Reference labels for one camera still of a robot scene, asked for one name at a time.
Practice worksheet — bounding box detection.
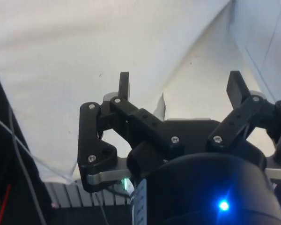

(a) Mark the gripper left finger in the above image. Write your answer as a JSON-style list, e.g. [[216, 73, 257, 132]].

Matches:
[[77, 71, 186, 193]]

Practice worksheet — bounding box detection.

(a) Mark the red cable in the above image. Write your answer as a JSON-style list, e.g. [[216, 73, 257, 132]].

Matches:
[[0, 184, 12, 225]]

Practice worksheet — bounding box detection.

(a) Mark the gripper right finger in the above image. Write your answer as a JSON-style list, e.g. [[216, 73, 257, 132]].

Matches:
[[205, 70, 281, 168]]

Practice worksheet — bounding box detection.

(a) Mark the grey cable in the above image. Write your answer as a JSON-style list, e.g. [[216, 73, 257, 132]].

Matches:
[[8, 105, 47, 225]]

